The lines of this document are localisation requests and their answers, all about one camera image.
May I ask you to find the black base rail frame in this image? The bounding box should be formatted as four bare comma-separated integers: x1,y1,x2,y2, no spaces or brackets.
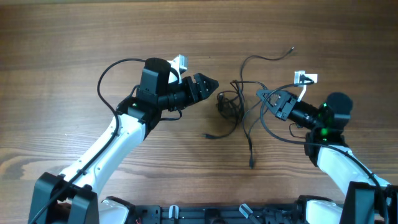
123,204,307,224

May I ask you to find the black cable bundle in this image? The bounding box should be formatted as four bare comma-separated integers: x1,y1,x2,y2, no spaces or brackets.
203,47,295,170

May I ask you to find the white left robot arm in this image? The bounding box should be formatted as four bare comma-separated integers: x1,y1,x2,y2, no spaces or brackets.
28,55,219,223

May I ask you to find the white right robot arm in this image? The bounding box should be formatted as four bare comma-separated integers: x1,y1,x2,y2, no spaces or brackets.
257,90,397,223

